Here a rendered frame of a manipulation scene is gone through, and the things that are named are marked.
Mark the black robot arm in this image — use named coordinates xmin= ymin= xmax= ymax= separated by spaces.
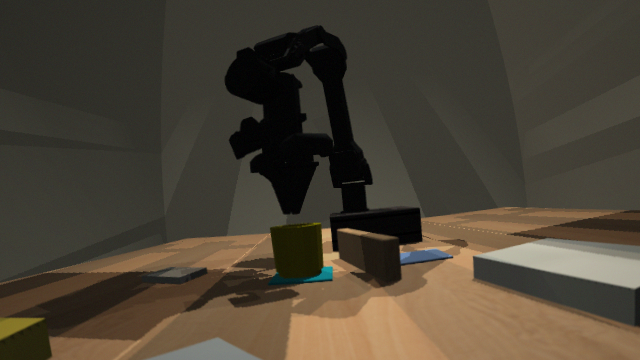
xmin=224 ymin=25 xmax=372 ymax=214

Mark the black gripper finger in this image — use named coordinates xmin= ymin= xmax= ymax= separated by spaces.
xmin=259 ymin=170 xmax=291 ymax=215
xmin=273 ymin=162 xmax=319 ymax=215

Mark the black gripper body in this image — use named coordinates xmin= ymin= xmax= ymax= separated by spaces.
xmin=250 ymin=106 xmax=334 ymax=173

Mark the dark olive cylinder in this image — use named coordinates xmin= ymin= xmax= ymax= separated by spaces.
xmin=270 ymin=223 xmax=324 ymax=278

